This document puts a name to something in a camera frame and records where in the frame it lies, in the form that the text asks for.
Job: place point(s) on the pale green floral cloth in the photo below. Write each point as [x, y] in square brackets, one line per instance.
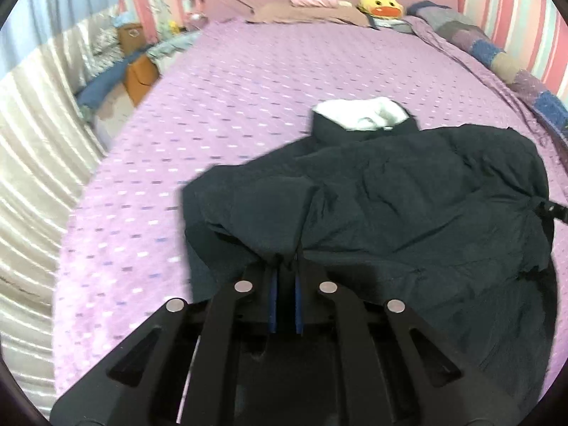
[173, 44]

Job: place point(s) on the blue sheer curtain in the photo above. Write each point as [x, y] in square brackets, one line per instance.
[53, 17]

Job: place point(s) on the purple dotted bedspread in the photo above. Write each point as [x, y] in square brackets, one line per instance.
[222, 97]

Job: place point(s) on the small cardboard box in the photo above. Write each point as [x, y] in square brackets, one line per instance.
[130, 39]

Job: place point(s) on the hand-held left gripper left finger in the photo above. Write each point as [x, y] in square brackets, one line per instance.
[272, 301]

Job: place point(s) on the orange cardboard box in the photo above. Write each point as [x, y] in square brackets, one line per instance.
[141, 77]

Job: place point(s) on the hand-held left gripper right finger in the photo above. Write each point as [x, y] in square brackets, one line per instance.
[298, 306]

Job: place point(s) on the brown pillow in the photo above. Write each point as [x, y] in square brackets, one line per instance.
[301, 13]

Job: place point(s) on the black jacket with white lining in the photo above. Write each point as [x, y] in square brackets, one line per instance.
[399, 186]

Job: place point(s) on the cream satin curtain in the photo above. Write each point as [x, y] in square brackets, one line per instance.
[40, 164]

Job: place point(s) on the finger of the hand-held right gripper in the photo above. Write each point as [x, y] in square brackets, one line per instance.
[554, 211]

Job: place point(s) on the yellow duck plush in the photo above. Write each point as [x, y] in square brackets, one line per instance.
[380, 6]

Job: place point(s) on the blue cloth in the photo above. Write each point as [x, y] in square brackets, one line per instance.
[100, 88]

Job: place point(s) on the patchwork quilt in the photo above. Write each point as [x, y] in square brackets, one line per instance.
[488, 49]

